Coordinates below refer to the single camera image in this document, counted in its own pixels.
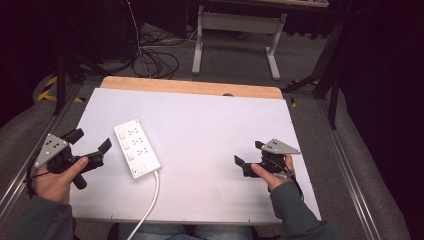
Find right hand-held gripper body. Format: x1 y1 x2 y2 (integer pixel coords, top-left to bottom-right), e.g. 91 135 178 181
242 138 302 179

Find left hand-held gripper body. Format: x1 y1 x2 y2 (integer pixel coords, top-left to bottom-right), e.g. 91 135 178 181
34 133 105 191

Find person's right hand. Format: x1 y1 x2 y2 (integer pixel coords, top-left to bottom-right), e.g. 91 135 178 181
250 153 297 193

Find person's left hand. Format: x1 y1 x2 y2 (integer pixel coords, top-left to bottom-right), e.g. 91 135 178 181
33 156 90 205

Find white power strip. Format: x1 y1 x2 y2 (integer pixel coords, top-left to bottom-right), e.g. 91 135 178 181
113 118 162 180

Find yellow black floor tape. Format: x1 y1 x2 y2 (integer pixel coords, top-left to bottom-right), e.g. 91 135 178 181
35 75 86 104

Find black metal stand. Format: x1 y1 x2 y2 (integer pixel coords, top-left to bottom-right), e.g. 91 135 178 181
281 13 346 131
53 0 111 117

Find person's legs in jeans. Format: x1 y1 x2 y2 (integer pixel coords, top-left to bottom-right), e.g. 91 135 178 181
117 222 255 240

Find aluminium rail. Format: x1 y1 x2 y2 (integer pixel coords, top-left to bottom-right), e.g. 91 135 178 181
316 98 383 240
0 83 84 218

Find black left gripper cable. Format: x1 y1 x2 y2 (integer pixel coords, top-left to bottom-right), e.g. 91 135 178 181
23 151 51 200

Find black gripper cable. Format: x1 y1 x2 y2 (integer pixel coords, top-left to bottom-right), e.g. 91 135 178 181
266 156 306 203
23 151 51 200

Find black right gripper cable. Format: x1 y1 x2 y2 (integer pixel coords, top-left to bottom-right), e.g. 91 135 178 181
266 156 306 203

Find white power strip cable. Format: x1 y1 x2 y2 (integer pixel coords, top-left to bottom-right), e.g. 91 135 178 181
126 169 161 240

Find black cables on floor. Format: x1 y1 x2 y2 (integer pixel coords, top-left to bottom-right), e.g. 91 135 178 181
123 0 201 80

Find white metal desk frame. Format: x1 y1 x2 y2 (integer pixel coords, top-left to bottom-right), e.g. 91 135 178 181
191 4 288 82

